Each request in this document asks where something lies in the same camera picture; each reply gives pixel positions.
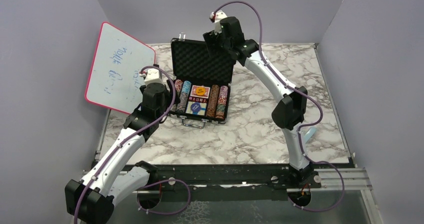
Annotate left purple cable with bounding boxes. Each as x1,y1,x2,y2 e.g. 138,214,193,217
72,65,177,224

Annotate orange dealer button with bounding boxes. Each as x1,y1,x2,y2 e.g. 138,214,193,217
194,86,206,96

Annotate purple cable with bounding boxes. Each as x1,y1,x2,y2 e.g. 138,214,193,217
210,0,346,213
72,65,177,224

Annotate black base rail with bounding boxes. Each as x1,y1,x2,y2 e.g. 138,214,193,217
119,161,336,204

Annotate blue orange chip stack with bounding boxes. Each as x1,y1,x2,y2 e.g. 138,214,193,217
176,80,192,113

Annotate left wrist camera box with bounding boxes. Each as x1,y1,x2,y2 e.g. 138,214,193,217
139,68,164,86

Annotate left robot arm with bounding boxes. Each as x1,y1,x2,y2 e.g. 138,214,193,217
65,79,176,224

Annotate purple green chip stack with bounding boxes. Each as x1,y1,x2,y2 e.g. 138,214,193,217
215,86,229,119

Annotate red playing card deck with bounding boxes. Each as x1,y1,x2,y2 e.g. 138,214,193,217
190,85,211,99

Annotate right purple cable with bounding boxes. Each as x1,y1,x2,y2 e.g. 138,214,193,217
210,0,346,213

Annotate red green chip stack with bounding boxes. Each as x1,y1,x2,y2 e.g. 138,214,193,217
171,79,184,111

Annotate blue dealer button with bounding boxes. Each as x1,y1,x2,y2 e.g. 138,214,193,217
190,103,202,113

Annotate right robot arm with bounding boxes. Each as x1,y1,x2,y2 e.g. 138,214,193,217
203,14,314,188

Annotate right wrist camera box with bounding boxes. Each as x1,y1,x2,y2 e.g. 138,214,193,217
209,9,228,34

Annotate blue playing card deck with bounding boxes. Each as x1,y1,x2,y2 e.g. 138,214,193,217
185,101,207,116

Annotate black poker case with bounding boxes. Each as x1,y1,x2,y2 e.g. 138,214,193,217
169,37,236,125

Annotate orange black chip stack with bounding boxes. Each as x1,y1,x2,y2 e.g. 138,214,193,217
206,85,220,118

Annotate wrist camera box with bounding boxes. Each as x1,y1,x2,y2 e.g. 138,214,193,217
139,68,164,86
209,9,228,34

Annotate red dice in case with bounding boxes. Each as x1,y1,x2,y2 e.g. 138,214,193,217
188,96,208,103

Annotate pink framed whiteboard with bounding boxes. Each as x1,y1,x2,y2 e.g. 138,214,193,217
84,22,156,114

